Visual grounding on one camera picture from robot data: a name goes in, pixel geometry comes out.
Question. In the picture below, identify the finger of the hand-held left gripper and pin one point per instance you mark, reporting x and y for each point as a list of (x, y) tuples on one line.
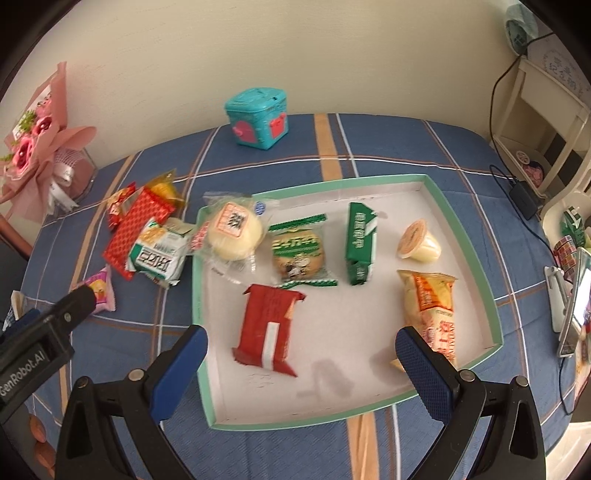
[(71, 307), (21, 321)]

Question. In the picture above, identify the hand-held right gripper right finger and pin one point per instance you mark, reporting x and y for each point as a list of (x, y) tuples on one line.
[(425, 374)]

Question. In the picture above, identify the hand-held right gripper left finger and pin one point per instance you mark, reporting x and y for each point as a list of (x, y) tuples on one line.
[(180, 369)]

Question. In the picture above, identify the pink snack packet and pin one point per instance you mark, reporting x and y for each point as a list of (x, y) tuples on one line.
[(101, 290)]

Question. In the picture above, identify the yellow bread packet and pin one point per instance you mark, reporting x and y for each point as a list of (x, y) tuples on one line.
[(429, 300)]

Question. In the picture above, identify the teal-rimmed white tray box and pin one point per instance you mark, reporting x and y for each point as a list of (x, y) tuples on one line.
[(351, 323)]

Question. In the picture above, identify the red packet white stripe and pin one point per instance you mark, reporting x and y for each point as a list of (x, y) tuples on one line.
[(263, 332)]

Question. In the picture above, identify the green white snack packet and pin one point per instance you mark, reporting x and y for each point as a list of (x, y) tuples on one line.
[(154, 258)]

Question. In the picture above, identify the small red gold packet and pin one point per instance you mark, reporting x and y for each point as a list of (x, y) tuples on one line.
[(120, 205)]

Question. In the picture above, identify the red patterned snack packet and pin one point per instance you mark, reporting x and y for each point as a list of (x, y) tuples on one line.
[(138, 207)]

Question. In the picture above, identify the orange lid jelly cup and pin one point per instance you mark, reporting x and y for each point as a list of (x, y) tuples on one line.
[(415, 240)]

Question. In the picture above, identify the beige snack packet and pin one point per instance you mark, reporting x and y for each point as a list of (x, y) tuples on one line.
[(182, 228)]

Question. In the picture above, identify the bun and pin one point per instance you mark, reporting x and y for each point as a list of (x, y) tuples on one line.
[(235, 235)]

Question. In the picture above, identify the dark green snack packet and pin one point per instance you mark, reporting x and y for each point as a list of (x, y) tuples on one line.
[(362, 240)]

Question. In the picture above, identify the orange yellow snack packet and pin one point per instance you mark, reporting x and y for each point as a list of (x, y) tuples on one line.
[(166, 191)]

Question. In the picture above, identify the green cookie packet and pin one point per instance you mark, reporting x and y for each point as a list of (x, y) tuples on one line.
[(300, 254)]

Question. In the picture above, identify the dark wooden furniture edge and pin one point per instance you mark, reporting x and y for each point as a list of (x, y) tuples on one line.
[(11, 230)]

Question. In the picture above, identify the white phone stand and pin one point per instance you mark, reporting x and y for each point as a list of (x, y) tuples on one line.
[(556, 295)]

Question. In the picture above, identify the phone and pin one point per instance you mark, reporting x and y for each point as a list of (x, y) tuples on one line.
[(577, 304)]

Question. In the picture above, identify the pink flower bouquet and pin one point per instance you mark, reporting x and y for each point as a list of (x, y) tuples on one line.
[(37, 138)]

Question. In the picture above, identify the green red printed box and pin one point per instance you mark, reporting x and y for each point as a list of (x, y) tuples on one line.
[(568, 240)]

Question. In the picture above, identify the white curved furniture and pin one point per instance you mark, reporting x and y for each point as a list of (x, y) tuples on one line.
[(568, 194)]

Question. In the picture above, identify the blue plaid cloth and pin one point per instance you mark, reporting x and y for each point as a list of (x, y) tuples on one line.
[(277, 138)]

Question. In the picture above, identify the teal money box pink hearts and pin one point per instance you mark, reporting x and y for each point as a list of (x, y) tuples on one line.
[(256, 120)]

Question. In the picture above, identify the cream wooden chair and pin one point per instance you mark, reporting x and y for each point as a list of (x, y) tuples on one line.
[(545, 76)]

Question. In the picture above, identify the white printed round board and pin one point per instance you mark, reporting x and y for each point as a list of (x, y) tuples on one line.
[(558, 60)]

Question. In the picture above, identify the teal fan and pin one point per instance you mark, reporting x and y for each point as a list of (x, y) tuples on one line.
[(519, 27)]

